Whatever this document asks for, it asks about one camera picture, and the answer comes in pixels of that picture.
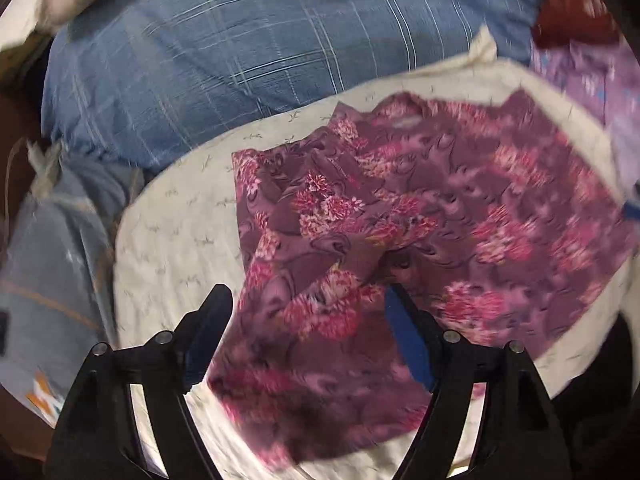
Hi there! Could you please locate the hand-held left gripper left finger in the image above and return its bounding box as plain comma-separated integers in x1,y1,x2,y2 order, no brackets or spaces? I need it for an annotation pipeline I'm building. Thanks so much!
44,283,234,480

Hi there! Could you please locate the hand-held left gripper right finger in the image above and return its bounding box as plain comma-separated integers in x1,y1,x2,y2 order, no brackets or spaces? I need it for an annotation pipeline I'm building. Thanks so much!
384,282,573,480

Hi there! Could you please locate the maroon floral shirt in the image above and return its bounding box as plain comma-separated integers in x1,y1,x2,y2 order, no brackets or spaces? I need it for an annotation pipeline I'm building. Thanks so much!
206,89,637,476

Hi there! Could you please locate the light blue star-print pillow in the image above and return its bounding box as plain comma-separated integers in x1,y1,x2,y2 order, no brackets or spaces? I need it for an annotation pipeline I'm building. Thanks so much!
0,152,147,417

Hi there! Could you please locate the person's black trouser leg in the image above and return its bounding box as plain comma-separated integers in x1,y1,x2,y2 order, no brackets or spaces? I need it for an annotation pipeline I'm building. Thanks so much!
545,310,640,480

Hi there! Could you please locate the lilac floral garment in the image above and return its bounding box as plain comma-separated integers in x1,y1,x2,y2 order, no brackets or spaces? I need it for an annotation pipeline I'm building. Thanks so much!
529,39,640,198

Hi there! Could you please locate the red plastic bag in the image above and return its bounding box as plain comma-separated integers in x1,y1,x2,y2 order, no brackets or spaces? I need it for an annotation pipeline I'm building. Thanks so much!
530,0,622,52

